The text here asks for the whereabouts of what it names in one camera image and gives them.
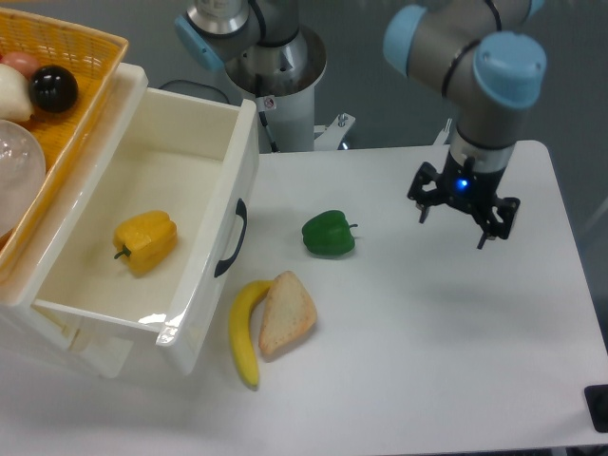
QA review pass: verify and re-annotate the clear plastic sphere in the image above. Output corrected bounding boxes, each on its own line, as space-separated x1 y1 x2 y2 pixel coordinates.
1 120 46 236

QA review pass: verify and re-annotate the red fruit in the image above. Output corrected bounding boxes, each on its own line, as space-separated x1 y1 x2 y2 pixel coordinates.
1 51 41 78

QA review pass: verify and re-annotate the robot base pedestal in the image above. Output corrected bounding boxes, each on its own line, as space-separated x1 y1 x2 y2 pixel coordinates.
175 1 327 152

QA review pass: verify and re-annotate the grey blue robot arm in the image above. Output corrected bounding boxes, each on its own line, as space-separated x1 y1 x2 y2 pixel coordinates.
383 1 547 244

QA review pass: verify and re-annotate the triangular bread slice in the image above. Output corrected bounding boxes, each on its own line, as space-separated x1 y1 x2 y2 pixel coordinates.
258 271 317 357

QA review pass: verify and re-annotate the black ball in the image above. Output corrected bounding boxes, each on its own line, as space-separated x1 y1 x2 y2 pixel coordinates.
28 65 79 113

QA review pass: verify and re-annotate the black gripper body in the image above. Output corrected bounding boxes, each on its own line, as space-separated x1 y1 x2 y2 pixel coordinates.
439 152 505 218

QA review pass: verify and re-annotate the white onion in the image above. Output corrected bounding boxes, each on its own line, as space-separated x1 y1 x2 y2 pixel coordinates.
0 64 34 123

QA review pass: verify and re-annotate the yellow banana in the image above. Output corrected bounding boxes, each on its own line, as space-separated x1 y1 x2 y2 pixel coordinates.
228 280 273 390

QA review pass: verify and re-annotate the orange woven basket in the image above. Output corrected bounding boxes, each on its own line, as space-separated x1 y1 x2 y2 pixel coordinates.
1 8 128 281

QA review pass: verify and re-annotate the open white drawer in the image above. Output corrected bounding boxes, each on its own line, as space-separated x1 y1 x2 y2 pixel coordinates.
47 89 258 374

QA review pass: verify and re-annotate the yellow bell pepper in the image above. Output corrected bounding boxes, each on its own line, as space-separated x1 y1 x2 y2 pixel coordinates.
113 210 178 276

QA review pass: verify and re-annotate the white drawer cabinet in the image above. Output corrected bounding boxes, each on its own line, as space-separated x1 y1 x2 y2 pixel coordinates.
1 64 148 378

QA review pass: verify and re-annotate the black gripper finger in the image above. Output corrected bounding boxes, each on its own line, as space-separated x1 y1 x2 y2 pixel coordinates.
408 161 445 223
476 196 521 250

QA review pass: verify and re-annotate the green bell pepper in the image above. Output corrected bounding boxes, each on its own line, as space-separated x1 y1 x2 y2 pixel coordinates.
301 209 357 257

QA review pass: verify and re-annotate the black device at table edge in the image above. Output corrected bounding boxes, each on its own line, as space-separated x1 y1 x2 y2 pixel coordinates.
584 384 608 433

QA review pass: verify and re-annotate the black drawer handle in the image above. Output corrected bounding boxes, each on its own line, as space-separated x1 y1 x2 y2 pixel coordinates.
214 199 249 278

